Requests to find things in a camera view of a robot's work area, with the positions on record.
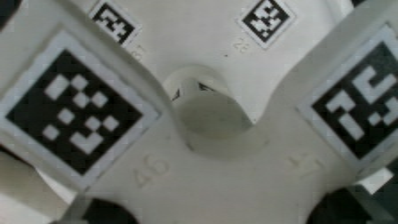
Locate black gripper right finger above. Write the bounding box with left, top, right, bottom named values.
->
left=305, top=189, right=371, bottom=224

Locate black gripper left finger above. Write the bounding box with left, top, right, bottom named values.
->
left=81, top=199, right=138, bottom=224

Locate white cylindrical table leg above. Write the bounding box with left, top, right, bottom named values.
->
left=163, top=65, right=252, bottom=139

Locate white cross-shaped table base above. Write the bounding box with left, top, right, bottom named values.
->
left=0, top=0, right=398, bottom=224

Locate white round table top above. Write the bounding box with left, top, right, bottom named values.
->
left=0, top=0, right=398, bottom=224

